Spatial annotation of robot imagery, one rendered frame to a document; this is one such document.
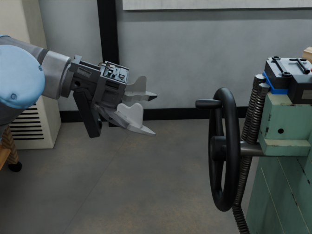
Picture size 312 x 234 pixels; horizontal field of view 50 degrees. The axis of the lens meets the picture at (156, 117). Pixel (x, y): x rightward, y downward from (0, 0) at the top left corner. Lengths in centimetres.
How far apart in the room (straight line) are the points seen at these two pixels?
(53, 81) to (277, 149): 48
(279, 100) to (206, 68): 148
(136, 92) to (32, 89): 31
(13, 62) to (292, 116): 54
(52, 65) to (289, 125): 50
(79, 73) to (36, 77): 17
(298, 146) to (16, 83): 57
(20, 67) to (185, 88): 179
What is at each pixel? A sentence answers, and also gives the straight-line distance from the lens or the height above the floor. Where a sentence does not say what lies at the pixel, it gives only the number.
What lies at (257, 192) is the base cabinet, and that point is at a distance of 117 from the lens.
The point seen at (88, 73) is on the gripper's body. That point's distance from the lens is 67.
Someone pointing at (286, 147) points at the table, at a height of 86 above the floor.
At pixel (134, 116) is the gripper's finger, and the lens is 65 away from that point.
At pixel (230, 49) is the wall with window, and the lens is 217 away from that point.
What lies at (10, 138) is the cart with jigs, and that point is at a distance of 194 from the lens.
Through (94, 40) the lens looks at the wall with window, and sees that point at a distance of 209.
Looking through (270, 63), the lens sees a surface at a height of 100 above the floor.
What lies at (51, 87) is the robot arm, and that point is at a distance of 67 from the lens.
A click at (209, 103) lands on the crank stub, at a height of 93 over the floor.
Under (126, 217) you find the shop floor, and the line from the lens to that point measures 171.
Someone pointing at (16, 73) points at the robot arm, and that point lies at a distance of 50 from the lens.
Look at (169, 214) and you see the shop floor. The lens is 172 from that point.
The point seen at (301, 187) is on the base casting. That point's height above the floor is 76.
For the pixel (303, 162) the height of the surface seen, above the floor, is 81.
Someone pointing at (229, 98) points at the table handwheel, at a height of 95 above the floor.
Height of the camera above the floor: 132
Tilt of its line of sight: 34 degrees down
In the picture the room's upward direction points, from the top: straight up
